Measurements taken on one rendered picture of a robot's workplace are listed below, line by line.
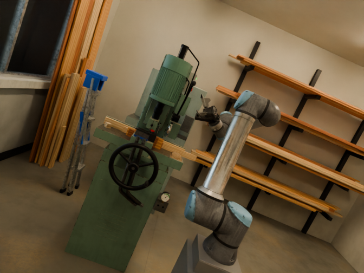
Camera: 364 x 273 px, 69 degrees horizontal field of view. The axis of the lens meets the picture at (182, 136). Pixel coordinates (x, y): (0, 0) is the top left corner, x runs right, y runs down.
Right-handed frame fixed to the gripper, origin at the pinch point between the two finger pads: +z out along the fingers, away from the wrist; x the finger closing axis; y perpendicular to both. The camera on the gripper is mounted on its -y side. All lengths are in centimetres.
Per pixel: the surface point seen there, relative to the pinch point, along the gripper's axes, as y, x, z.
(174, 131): -31.2, 1.7, -21.0
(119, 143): -44, 35, 10
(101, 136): -52, 35, 19
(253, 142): -32, -107, -174
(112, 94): -217, -141, -57
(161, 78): -17.7, -6.0, 21.1
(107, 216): -64, 70, -21
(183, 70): -4.2, -12.5, 17.9
